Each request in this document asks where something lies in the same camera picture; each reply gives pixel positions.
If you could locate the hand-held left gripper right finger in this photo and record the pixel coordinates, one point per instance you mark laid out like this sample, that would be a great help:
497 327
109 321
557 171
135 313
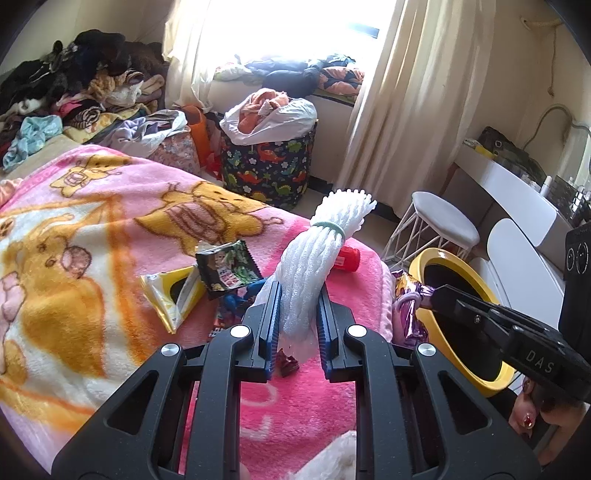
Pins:
324 332

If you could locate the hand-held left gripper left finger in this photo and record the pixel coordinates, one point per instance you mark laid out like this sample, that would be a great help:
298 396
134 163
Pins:
272 323

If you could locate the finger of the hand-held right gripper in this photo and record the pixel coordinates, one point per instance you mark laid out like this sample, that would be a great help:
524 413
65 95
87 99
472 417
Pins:
471 309

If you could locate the white foam fruit net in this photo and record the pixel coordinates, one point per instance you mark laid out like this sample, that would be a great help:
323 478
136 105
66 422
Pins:
304 277

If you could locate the purple foil snack wrapper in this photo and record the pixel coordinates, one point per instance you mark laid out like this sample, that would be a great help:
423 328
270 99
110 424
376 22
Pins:
408 300

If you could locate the yellow round trash bin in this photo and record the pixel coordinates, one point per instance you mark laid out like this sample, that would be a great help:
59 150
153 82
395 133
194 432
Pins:
422 267

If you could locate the red cylindrical container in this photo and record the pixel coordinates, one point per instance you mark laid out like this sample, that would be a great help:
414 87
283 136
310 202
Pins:
348 259

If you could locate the person's right hand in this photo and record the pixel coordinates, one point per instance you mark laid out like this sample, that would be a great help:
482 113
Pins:
526 410

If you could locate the blue red snack wrapper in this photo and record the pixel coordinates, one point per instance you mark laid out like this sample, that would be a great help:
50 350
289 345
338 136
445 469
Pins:
235 302

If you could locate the dark red candy wrapper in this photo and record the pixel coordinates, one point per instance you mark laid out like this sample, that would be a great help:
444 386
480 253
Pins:
288 364

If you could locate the white drawer cabinet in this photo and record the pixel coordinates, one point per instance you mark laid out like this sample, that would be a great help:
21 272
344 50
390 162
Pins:
521 258

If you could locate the green black snack packet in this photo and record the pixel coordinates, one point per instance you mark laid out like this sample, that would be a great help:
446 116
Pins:
226 270

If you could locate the dark clear organizer box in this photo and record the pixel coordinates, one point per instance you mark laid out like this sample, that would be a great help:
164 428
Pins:
572 198

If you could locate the green rubber band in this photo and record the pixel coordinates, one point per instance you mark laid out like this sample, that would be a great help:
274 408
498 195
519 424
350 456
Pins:
328 227

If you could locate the yellow white wrapper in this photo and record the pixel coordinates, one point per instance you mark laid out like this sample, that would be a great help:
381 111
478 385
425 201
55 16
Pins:
161 300

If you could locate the white tube bottle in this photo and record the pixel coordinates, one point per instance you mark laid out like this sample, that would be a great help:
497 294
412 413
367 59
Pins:
547 187

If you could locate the white crumpled tissue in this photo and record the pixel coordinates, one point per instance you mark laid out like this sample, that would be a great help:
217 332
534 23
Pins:
328 457

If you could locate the white vanity desk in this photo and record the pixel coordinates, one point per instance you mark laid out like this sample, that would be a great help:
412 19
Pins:
503 184

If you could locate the dinosaur print fabric basket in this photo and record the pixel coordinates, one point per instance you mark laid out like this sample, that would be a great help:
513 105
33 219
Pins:
268 170

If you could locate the small yellow box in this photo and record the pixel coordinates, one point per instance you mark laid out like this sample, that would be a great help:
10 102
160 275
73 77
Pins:
482 150

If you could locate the camouflage bag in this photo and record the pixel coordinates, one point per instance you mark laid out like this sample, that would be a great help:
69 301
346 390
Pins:
503 147

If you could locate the pink cartoon bear blanket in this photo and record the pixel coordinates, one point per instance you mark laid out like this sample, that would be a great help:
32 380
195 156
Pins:
92 277

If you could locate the pink floral bag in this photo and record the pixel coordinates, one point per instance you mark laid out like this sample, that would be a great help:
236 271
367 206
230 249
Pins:
178 150

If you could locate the orange bag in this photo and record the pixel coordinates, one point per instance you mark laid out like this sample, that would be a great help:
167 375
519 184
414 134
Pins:
198 129

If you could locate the white plastic bag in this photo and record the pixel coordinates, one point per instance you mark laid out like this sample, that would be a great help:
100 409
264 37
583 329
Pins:
295 113

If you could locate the cream thick curtain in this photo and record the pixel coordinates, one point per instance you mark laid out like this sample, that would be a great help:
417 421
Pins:
415 92

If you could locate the orange cloth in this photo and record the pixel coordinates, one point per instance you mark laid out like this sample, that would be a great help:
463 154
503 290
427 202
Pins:
263 99

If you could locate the white grey garment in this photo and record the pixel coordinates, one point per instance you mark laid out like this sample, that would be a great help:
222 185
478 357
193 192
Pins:
138 134

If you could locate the pile of bedding and jackets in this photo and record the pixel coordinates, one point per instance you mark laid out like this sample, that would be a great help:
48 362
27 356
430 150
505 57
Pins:
295 78

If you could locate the cream sheer curtain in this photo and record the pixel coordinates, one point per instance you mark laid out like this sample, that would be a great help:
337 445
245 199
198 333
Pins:
184 55

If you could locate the window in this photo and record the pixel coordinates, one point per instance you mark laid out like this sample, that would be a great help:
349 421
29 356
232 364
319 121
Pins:
277 23

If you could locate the light blue garment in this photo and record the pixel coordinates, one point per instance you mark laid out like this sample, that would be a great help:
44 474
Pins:
34 131

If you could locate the pile of dark clothes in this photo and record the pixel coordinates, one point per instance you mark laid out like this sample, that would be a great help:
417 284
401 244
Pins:
92 55

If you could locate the wavy frame mirror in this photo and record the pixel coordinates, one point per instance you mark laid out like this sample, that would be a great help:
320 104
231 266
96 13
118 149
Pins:
554 109

